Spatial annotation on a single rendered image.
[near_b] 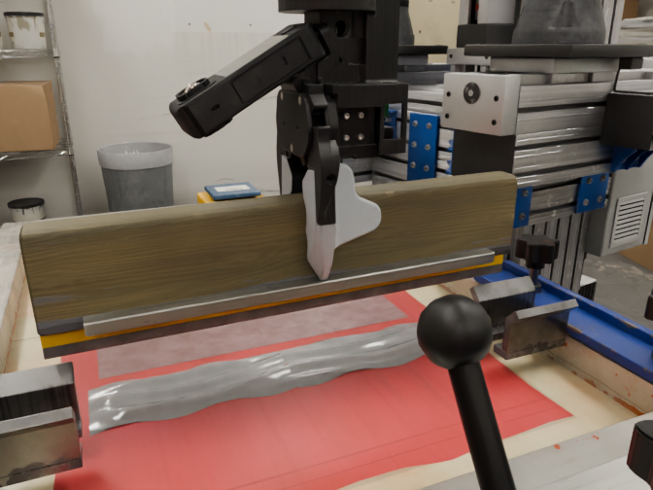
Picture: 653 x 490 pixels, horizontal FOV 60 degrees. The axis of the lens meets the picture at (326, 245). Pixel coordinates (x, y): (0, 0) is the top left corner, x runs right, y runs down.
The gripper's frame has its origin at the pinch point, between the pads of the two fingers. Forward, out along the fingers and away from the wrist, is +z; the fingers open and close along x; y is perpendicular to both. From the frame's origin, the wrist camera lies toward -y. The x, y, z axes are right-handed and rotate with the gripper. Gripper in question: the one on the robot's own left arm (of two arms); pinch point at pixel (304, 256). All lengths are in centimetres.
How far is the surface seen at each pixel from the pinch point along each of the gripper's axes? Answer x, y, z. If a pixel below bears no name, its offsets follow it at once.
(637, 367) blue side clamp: -13.0, 25.0, 9.3
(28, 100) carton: 317, -42, 12
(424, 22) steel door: 371, 243, -33
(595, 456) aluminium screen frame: -19.1, 13.8, 10.1
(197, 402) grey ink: 2.4, -9.4, 13.2
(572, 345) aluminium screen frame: -6.0, 25.1, 10.9
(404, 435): -8.2, 5.4, 13.5
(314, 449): -7.0, -2.0, 13.5
